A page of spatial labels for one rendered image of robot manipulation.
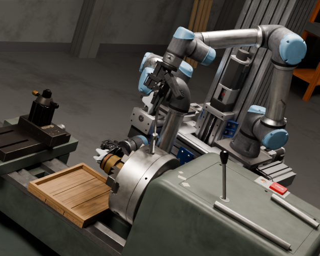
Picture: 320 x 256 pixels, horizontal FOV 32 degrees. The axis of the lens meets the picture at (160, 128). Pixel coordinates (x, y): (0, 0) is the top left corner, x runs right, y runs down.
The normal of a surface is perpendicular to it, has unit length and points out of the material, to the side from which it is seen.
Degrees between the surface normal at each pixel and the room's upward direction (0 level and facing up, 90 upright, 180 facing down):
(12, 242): 0
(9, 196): 90
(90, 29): 90
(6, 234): 0
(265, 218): 0
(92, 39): 90
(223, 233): 90
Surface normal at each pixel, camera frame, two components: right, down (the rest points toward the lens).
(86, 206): 0.33, -0.87
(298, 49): 0.32, 0.35
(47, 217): -0.50, 0.18
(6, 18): 0.73, 0.48
